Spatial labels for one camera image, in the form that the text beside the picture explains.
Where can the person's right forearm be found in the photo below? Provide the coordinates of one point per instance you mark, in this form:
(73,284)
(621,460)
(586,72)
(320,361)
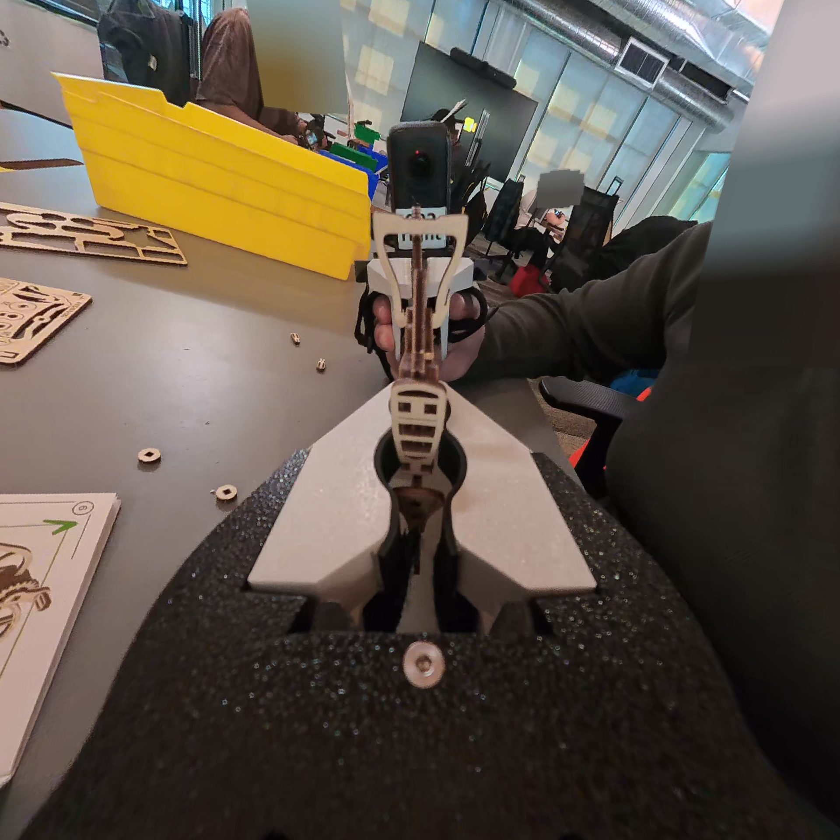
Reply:
(590,315)

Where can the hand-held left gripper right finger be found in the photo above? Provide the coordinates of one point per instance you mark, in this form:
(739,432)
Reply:
(518,525)

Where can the wooden parts sheet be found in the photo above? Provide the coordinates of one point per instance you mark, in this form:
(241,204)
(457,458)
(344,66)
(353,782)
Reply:
(164,253)
(65,305)

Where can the model instruction booklet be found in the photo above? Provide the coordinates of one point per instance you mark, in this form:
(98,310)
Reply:
(39,518)

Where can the black office chair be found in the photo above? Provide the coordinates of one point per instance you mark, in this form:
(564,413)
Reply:
(577,400)

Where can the wooden model frame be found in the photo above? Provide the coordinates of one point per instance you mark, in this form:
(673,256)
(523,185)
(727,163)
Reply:
(420,407)

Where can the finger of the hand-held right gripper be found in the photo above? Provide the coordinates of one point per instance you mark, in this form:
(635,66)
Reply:
(459,275)
(380,275)

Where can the yellow storage bin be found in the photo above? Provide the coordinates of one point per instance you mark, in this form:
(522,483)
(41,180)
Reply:
(216,190)

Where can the black wall monitor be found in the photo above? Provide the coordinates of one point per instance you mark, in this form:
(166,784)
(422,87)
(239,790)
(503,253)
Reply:
(499,131)

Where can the black jacket on chair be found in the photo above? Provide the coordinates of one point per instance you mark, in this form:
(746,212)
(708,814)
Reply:
(144,52)

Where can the person's right hand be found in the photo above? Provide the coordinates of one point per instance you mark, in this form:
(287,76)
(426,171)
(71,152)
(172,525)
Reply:
(463,361)

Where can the small wooden washer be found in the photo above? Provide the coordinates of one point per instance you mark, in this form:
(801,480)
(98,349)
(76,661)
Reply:
(220,492)
(143,456)

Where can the metal air duct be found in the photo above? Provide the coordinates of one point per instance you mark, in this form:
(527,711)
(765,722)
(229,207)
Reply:
(695,98)

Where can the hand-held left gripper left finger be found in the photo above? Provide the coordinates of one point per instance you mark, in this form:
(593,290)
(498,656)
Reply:
(315,525)

